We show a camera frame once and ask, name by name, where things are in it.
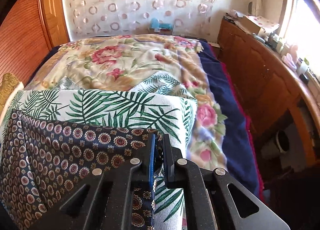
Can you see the blue toy at bedhead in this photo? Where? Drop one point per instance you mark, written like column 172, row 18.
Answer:
column 157, row 26

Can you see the window with wooden frame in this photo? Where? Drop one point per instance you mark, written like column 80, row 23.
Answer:
column 301, row 28

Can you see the floral bed quilt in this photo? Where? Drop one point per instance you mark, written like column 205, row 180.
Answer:
column 168, row 65

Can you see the wooden louvered wardrobe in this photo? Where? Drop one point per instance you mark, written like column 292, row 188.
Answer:
column 30, row 29

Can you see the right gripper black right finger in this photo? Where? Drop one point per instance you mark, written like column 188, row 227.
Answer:
column 174, row 179

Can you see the navy medallion patterned shirt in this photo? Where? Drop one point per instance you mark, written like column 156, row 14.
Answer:
column 42, row 160

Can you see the wooden window-side cabinet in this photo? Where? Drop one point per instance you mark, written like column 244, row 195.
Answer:
column 271, row 94

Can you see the pink figurine on cabinet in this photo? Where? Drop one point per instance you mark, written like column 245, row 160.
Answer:
column 291, row 58

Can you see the palm leaf print sheet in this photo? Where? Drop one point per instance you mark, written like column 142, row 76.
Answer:
column 167, row 114

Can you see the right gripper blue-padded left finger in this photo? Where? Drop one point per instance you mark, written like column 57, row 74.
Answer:
column 142, row 166

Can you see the circle patterned sheer curtain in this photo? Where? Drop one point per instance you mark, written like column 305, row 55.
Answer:
column 87, row 18

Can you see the cardboard box on cabinet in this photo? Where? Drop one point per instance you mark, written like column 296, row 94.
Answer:
column 258, row 25

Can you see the navy blue blanket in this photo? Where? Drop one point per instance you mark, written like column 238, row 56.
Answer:
column 237, row 143

